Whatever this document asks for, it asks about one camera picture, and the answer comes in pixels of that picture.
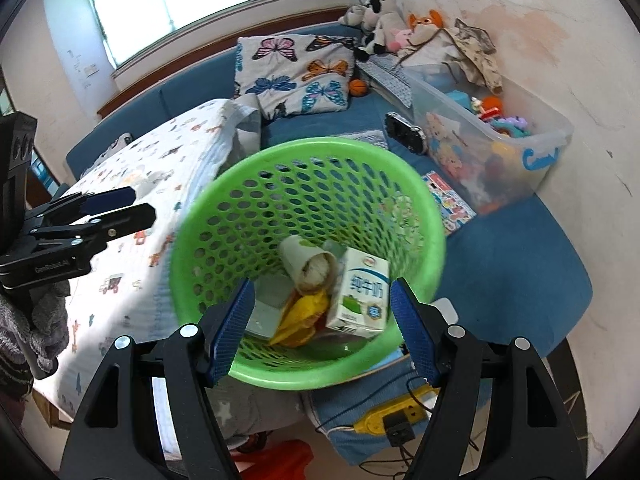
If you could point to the white tissue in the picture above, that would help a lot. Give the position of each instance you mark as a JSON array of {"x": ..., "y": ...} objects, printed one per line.
[{"x": 320, "y": 270}]

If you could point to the clear plastic storage box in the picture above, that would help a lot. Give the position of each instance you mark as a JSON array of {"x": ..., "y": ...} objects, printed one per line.
[{"x": 500, "y": 175}]

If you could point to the white milk carton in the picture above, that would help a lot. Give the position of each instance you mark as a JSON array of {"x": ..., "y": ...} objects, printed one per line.
[{"x": 360, "y": 290}]

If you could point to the orange fox plush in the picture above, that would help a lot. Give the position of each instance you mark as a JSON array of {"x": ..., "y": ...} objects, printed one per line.
[{"x": 425, "y": 22}]

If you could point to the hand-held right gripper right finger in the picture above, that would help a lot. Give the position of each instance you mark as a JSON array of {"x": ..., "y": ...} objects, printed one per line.
[{"x": 412, "y": 325}]

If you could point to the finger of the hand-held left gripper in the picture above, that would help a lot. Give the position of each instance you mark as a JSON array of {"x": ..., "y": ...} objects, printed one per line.
[
  {"x": 125, "y": 222},
  {"x": 107, "y": 199}
]

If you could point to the black power adapter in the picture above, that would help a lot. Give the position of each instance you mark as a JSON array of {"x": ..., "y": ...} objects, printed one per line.
[{"x": 399, "y": 429}]

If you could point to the pink plush toy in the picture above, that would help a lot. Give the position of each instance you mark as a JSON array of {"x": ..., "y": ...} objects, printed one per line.
[{"x": 402, "y": 39}]

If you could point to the yellow snack bag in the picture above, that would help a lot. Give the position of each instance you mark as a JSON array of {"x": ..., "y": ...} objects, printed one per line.
[{"x": 300, "y": 315}]

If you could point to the person's left forearm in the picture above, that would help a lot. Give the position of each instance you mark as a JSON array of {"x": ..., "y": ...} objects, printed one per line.
[{"x": 12, "y": 370}]

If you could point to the grey plush toy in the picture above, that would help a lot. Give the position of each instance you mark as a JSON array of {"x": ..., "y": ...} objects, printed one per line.
[{"x": 352, "y": 15}]

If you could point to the yellow power strip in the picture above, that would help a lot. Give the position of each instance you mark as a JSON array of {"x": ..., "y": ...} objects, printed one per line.
[{"x": 375, "y": 417}]

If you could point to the blue sofa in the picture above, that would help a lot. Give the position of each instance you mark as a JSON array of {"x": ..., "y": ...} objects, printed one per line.
[{"x": 500, "y": 270}]

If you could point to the red plastic toy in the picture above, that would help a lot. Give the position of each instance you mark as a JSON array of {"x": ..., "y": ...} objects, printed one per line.
[{"x": 492, "y": 105}]

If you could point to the blue floor mat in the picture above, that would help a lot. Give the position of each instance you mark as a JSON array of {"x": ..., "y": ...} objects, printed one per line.
[{"x": 345, "y": 400}]

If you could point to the cartoon print white blanket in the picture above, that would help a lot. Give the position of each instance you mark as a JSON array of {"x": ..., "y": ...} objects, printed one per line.
[{"x": 150, "y": 160}]

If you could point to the large butterfly print pillow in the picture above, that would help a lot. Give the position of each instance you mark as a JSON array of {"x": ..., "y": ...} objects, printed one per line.
[{"x": 295, "y": 75}]

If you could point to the person's left hand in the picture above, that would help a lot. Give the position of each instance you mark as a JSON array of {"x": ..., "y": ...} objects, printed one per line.
[{"x": 47, "y": 320}]

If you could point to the black handheld device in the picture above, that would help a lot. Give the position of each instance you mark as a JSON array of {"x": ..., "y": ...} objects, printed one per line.
[{"x": 406, "y": 132}]

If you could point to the red plastic object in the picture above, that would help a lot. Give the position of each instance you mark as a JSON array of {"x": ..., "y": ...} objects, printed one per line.
[{"x": 280, "y": 460}]

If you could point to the black and white cow plush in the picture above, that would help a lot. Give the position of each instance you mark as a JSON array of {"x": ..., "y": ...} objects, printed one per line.
[{"x": 377, "y": 10}]

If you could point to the beige paper cup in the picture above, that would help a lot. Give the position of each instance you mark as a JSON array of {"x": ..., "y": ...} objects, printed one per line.
[{"x": 292, "y": 255}]

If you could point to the small orange ball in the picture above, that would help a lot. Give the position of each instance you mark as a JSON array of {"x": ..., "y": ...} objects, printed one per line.
[{"x": 358, "y": 87}]

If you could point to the white plastic container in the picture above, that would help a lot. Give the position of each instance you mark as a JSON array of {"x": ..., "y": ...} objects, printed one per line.
[{"x": 267, "y": 305}]

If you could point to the small butterfly print pillow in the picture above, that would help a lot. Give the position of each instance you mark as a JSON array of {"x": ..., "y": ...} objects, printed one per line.
[{"x": 117, "y": 142}]

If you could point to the grey patterned pad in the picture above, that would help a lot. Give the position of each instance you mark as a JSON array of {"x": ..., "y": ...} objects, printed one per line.
[{"x": 365, "y": 137}]

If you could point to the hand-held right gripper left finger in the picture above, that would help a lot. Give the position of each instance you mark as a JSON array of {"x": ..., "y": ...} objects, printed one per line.
[{"x": 232, "y": 330}]

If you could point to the beige cloth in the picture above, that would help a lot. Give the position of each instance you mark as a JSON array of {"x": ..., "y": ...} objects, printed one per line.
[{"x": 475, "y": 50}]

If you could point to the green plastic basket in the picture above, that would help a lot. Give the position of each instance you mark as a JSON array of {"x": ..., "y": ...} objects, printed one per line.
[{"x": 300, "y": 175}]

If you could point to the grey star print cloth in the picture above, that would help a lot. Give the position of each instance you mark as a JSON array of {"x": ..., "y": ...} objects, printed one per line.
[{"x": 250, "y": 410}]

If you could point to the purple plastic toy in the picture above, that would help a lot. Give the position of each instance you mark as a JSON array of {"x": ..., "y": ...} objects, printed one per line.
[{"x": 510, "y": 125}]

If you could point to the grey keyboard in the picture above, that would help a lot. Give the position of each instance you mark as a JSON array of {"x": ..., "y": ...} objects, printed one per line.
[{"x": 390, "y": 80}]

